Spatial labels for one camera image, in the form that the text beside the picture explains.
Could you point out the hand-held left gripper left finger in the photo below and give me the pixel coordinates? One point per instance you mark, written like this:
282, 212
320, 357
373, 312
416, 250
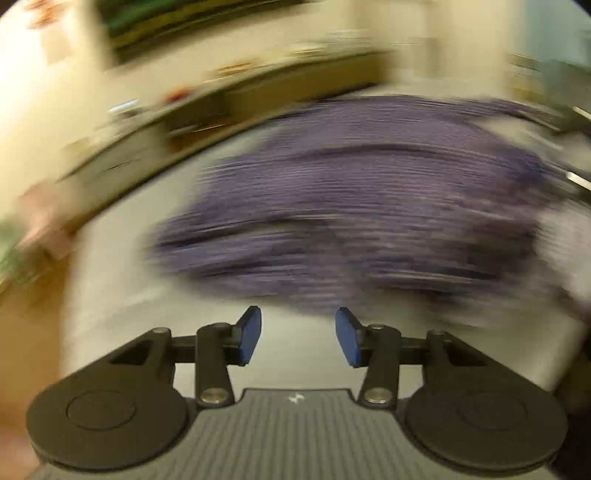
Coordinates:
249, 334

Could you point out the navy plaid shirt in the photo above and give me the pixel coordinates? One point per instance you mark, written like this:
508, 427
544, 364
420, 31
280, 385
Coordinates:
346, 198

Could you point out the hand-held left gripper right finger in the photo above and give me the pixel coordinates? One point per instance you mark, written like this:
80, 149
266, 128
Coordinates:
348, 337

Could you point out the wall television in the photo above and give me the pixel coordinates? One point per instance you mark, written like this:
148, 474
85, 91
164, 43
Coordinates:
184, 23

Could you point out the long grey sideboard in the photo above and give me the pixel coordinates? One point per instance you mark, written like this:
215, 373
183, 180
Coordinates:
198, 115

